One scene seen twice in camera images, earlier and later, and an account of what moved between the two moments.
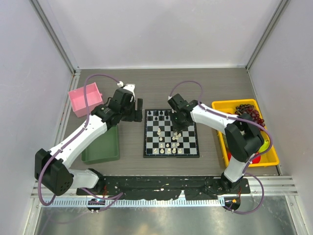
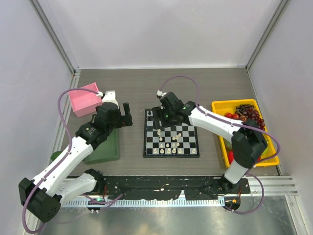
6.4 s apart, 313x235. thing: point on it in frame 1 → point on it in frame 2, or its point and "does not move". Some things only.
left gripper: [136, 115] → [125, 120]
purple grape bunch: [246, 108] does not move
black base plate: [152, 187] does not move
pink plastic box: [78, 101] does not move
